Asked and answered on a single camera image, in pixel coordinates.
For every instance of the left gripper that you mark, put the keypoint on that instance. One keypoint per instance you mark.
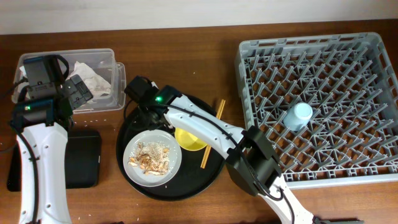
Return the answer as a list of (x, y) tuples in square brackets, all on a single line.
[(80, 92)]

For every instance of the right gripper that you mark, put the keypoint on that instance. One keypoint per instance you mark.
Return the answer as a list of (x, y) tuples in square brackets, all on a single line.
[(149, 124)]

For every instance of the white napkin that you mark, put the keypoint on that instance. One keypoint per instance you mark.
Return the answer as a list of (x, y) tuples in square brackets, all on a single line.
[(96, 84)]

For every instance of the yellow bowl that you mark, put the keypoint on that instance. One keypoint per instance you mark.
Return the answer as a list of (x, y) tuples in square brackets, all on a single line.
[(188, 141)]

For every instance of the blue cup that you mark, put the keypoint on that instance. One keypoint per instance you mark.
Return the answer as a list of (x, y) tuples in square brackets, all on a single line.
[(298, 116)]

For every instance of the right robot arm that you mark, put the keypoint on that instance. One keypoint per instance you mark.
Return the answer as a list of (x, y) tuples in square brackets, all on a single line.
[(252, 162)]

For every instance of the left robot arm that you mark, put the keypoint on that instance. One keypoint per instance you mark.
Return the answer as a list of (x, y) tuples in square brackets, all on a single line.
[(41, 119)]

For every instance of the grey dishwasher rack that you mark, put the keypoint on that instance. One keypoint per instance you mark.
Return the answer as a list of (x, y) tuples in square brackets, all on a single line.
[(349, 82)]

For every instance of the clear plastic bin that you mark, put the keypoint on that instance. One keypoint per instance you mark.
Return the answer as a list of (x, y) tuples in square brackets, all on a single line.
[(104, 64)]

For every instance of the grey plate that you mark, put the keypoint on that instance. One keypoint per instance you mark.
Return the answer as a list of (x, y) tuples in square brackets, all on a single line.
[(175, 156)]

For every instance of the food scraps with rice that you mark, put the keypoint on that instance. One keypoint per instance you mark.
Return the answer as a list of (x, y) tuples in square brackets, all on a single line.
[(152, 158)]

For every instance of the black rectangular tray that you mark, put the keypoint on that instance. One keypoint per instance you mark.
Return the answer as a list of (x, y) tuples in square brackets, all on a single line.
[(82, 161)]

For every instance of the round black serving tray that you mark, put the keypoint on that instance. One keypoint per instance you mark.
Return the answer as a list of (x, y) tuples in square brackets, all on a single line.
[(190, 179)]

